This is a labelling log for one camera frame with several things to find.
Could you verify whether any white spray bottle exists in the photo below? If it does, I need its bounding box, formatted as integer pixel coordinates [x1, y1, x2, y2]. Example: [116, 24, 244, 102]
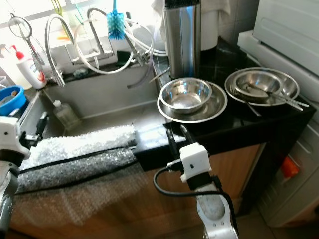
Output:
[0, 42, 23, 85]

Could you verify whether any wire mesh skimmer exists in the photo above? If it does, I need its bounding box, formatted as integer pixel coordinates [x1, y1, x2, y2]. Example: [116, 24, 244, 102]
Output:
[7, 14, 44, 73]

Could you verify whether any dark scouring pad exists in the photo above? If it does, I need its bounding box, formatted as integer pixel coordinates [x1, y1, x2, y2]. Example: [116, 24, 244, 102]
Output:
[72, 69, 89, 78]

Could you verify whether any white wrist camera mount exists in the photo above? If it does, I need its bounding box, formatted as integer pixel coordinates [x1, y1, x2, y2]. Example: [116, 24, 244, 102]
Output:
[0, 116, 32, 161]
[178, 143, 212, 182]

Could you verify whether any bubble wrap sheet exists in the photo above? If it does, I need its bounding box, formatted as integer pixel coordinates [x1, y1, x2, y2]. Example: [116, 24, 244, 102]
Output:
[12, 124, 220, 227]

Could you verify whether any white looped hose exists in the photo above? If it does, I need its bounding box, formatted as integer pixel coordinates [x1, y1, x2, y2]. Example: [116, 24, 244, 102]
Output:
[72, 17, 167, 75]

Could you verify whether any blue bottle brush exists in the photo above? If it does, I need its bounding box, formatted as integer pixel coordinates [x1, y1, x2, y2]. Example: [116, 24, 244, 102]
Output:
[106, 0, 126, 40]

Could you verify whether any chrome mixer faucet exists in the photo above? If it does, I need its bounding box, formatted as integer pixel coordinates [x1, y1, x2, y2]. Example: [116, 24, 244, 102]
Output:
[67, 7, 153, 68]

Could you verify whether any white washing machine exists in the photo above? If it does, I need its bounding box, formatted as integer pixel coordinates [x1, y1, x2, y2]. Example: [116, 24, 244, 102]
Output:
[237, 0, 319, 227]

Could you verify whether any blue plastic bowl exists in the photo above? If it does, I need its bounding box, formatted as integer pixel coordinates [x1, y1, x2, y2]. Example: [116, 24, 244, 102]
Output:
[0, 85, 26, 117]

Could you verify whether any small deep steel bowl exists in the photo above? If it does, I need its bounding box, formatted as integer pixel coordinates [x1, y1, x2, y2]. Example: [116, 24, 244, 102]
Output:
[159, 77, 213, 114]

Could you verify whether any shallow steel bowl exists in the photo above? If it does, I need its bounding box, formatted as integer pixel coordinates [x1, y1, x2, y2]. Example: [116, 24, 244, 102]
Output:
[235, 71, 284, 98]

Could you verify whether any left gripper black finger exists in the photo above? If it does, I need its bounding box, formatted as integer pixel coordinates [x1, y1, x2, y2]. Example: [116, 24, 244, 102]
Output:
[39, 112, 51, 139]

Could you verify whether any steel chopstick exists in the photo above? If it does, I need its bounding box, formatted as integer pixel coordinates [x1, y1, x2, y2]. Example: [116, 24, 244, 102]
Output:
[267, 90, 311, 107]
[264, 93, 304, 110]

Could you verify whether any white red pump bottle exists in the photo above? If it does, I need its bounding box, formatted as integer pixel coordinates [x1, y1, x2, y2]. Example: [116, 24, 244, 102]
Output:
[10, 45, 45, 90]

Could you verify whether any steel spoon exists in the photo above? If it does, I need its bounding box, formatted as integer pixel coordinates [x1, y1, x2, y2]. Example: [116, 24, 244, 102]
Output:
[244, 81, 277, 95]

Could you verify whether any flexible steel hose faucet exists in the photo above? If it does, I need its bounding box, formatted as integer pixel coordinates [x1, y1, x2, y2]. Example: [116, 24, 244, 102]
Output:
[45, 15, 73, 88]

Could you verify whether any wide rim steel plate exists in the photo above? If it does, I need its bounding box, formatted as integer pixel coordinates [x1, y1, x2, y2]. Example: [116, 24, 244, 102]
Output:
[157, 81, 228, 124]

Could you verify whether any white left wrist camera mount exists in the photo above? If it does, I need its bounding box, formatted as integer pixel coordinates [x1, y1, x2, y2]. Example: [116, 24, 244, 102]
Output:
[0, 116, 32, 161]

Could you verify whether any small orange plastic object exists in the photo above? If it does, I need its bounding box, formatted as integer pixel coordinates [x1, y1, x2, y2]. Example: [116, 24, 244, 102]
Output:
[281, 156, 301, 179]

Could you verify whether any stainless steel sink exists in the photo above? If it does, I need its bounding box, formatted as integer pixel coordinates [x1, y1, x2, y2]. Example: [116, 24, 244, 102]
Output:
[25, 65, 167, 142]

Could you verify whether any wooden black top sink cabinet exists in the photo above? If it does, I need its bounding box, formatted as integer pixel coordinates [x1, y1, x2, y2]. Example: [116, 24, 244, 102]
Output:
[0, 45, 317, 239]

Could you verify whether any large steel plate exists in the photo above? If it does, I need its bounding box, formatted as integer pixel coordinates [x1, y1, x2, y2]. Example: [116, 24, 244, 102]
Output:
[224, 67, 301, 106]

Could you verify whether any clear plastic bottle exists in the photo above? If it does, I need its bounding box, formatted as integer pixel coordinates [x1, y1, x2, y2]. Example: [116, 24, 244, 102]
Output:
[52, 100, 78, 129]

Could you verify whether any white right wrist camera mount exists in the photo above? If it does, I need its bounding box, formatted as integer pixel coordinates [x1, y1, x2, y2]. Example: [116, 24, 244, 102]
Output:
[178, 143, 212, 182]

